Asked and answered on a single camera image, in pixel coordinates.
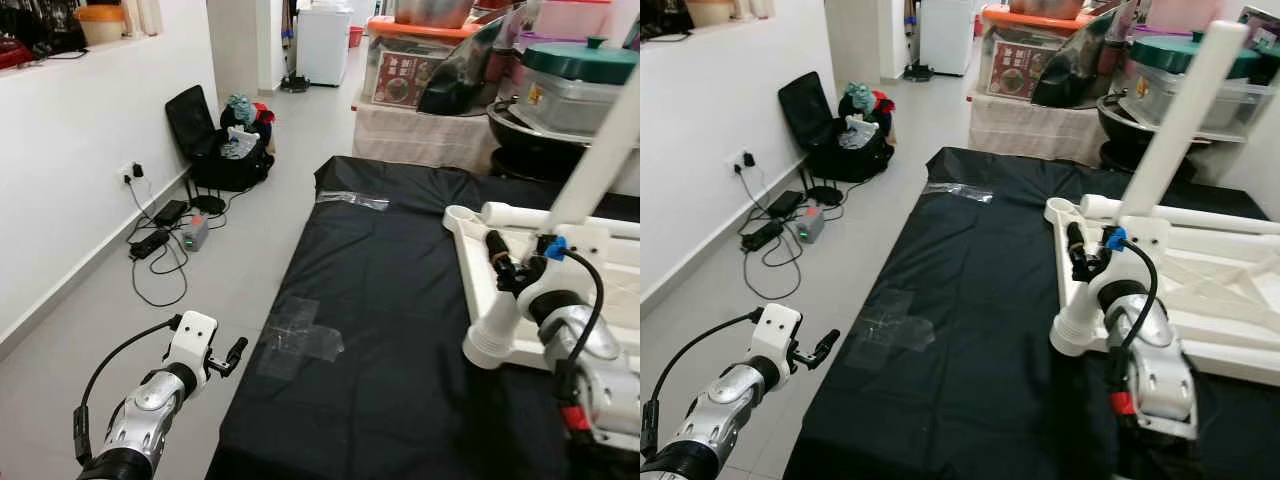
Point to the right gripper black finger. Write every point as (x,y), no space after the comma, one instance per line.
(1078,243)
(500,252)

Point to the white plastic table leg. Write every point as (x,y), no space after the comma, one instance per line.
(600,160)
(1210,218)
(1185,120)
(510,212)

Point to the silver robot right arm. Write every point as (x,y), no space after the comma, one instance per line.
(600,385)
(1160,380)

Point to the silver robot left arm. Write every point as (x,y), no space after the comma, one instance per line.
(720,415)
(140,425)

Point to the white plastic children table top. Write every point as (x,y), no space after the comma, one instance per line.
(480,290)
(1230,290)

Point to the clear tape cross patch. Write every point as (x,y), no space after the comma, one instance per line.
(298,335)
(900,325)

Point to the grey power box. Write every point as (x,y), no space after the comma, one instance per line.
(810,225)
(193,235)

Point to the black wok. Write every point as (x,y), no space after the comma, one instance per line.
(1130,145)
(540,150)

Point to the black tablecloth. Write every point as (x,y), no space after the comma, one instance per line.
(400,300)
(980,300)

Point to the beige cloth covered stand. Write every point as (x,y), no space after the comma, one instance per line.
(1030,125)
(420,135)

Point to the clear tape strip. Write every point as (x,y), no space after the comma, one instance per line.
(960,192)
(352,200)

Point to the clear plastic storage box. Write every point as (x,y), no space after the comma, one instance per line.
(1150,95)
(570,105)

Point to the black plastic bag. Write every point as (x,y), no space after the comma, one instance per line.
(1085,70)
(470,80)

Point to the clear plastic bag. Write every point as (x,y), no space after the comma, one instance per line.
(857,133)
(240,145)

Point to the orange lidded storage box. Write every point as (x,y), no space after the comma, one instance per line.
(400,72)
(1020,62)

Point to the green pot lid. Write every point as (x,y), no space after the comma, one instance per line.
(580,62)
(1165,55)

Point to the red cloth item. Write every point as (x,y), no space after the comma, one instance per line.
(880,102)
(264,113)

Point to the black floor stand base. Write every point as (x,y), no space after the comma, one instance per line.
(295,84)
(920,72)

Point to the steel pot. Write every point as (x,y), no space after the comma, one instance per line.
(435,10)
(1050,6)

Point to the red small bucket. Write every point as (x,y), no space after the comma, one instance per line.
(980,25)
(355,37)

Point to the pink box red lid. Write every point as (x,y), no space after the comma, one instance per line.
(1185,12)
(575,18)

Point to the grey printed box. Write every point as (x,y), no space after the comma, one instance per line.
(1262,30)

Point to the black kitchen appliance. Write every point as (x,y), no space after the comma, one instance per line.
(660,15)
(45,22)

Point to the beige container orange lid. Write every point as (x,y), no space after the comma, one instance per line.
(710,10)
(100,25)

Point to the white bottle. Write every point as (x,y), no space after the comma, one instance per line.
(755,8)
(143,15)

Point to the red kitchen appliance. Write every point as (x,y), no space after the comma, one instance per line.
(12,52)

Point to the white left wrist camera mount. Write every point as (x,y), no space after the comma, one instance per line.
(778,330)
(195,335)

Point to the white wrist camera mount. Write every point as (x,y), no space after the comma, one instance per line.
(545,285)
(1112,285)
(195,335)
(778,330)

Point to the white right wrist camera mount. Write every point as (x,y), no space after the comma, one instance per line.
(545,285)
(1112,285)

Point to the black wall plug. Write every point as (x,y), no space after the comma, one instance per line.
(133,172)
(745,160)

